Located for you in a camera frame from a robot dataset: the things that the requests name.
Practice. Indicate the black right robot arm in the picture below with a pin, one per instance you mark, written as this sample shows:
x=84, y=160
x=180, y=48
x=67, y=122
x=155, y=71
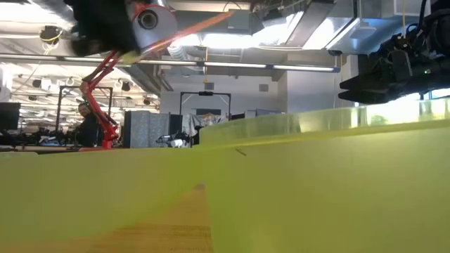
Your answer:
x=439, y=24

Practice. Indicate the black gantry frame with camera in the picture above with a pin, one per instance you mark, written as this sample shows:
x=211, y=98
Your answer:
x=205, y=93

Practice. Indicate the yellow-green translucent supply box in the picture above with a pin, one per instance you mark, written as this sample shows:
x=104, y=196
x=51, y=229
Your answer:
x=316, y=193

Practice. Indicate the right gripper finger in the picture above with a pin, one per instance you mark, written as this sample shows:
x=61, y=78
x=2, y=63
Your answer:
x=369, y=96
x=369, y=83

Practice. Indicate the red desk lamp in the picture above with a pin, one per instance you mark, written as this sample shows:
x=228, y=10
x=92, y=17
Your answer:
x=163, y=31

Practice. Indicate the linear ceiling light strip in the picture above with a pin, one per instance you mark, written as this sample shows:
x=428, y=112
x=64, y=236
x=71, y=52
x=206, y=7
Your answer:
x=232, y=65

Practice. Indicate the person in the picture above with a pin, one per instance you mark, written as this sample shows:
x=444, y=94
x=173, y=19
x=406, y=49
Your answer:
x=88, y=130

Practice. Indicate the black monitor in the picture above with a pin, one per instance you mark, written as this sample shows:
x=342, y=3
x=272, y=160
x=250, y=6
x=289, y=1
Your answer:
x=8, y=116

